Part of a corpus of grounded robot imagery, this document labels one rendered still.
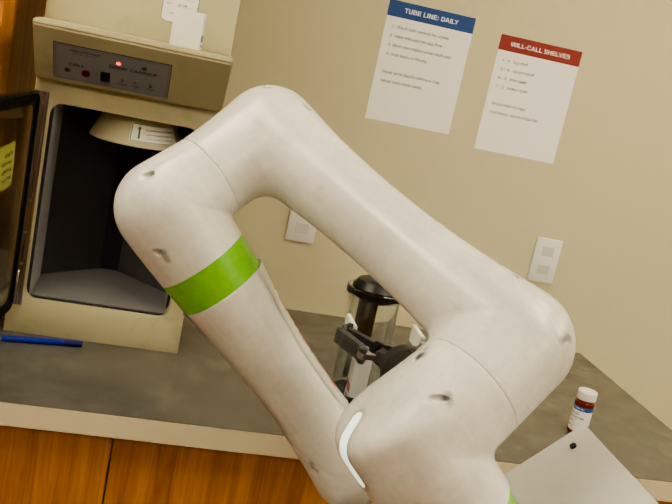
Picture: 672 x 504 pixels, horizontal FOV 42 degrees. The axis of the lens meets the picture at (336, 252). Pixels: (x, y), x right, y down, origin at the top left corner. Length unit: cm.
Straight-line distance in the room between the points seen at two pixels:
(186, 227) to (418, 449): 38
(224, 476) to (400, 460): 70
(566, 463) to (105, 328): 93
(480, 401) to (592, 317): 152
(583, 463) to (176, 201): 56
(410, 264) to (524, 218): 129
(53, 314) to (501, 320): 100
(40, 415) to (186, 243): 51
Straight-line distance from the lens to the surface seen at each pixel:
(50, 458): 151
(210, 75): 151
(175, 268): 104
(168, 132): 166
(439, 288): 95
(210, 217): 104
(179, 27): 152
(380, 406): 88
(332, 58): 206
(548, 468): 111
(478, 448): 90
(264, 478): 153
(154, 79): 154
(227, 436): 145
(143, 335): 170
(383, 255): 98
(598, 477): 106
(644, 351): 249
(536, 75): 219
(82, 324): 170
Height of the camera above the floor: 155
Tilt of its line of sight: 12 degrees down
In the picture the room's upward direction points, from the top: 12 degrees clockwise
